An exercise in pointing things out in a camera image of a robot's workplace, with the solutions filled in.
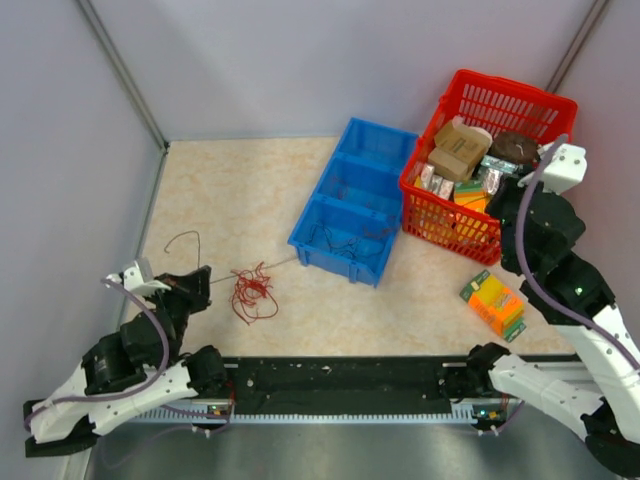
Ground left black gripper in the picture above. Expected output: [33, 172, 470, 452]
[144, 265, 213, 367]

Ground thin brown wire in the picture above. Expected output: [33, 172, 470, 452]
[164, 230, 301, 286]

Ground red wire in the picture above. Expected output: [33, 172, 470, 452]
[228, 259, 280, 326]

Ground black thin wire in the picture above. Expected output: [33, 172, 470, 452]
[305, 223, 386, 262]

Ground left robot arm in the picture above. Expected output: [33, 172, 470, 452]
[23, 260, 232, 458]

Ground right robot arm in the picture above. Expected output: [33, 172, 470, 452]
[440, 178, 639, 478]

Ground yellow sponge pack in basket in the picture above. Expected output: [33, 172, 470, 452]
[453, 180, 492, 213]

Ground teal tissue pack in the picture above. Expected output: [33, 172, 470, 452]
[479, 155, 520, 195]

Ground dark brown round item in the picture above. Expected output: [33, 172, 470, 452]
[488, 131, 540, 165]

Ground upper brown cardboard box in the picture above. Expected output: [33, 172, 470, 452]
[429, 119, 492, 166]

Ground brown cardboard box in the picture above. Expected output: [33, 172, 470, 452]
[429, 119, 492, 166]
[428, 148, 473, 183]

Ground lower brown cardboard box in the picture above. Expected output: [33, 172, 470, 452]
[428, 148, 473, 183]

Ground silver foil packets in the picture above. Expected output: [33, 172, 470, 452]
[413, 164, 454, 200]

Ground red plastic basket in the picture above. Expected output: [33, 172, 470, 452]
[399, 69, 578, 265]

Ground orange yellow sponge pack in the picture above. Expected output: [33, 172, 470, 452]
[459, 270, 526, 343]

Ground blue three-compartment bin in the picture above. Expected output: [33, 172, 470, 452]
[288, 118, 418, 287]

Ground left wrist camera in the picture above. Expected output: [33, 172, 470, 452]
[106, 257, 171, 297]

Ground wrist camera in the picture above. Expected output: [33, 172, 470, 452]
[541, 143, 587, 194]
[106, 257, 171, 297]

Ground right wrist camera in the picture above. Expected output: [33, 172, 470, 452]
[541, 143, 587, 194]

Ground right aluminium corner post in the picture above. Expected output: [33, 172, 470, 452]
[544, 0, 612, 94]

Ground aluminium corner post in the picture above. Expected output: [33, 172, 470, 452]
[544, 0, 612, 94]
[73, 0, 169, 154]

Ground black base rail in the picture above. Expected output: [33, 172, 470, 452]
[224, 356, 503, 414]

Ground left aluminium corner post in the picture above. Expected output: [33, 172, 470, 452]
[73, 0, 169, 154]

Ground white cable duct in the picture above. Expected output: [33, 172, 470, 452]
[131, 404, 478, 425]

